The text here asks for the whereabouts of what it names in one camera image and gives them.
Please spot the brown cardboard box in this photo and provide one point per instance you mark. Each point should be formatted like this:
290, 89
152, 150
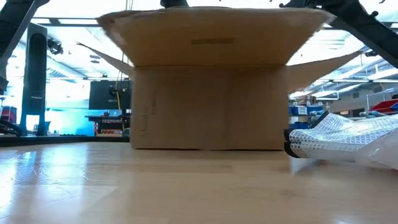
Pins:
211, 109

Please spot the white plastic bag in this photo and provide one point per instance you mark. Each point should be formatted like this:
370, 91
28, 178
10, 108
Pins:
335, 140

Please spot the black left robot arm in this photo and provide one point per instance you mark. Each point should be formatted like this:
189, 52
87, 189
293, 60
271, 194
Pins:
12, 31

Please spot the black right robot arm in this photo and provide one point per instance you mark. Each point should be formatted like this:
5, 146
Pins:
367, 28

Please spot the black monitor screen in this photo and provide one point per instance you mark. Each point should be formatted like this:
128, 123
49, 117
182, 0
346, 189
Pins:
102, 95

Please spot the dark office desk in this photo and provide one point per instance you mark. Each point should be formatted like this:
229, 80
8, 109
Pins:
105, 118

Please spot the tall black tower stand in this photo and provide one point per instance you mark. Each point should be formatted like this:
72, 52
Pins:
34, 77

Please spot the cardboard box on shelf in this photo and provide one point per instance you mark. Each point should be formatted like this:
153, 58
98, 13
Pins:
306, 100

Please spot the blue storage bin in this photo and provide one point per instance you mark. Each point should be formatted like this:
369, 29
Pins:
300, 125

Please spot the grey blue robot tube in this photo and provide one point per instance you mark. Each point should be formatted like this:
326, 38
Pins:
317, 113
373, 114

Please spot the red crate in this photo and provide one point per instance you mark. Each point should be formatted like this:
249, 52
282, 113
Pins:
8, 114

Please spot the red storage bin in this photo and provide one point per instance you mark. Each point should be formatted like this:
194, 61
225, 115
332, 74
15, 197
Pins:
385, 106

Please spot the black overhead frame beam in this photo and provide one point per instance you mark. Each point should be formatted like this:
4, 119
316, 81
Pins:
62, 21

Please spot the black ceiling camera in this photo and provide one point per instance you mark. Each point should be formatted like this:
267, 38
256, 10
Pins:
55, 46

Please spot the black dome camera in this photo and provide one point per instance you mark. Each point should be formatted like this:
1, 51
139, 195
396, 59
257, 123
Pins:
371, 53

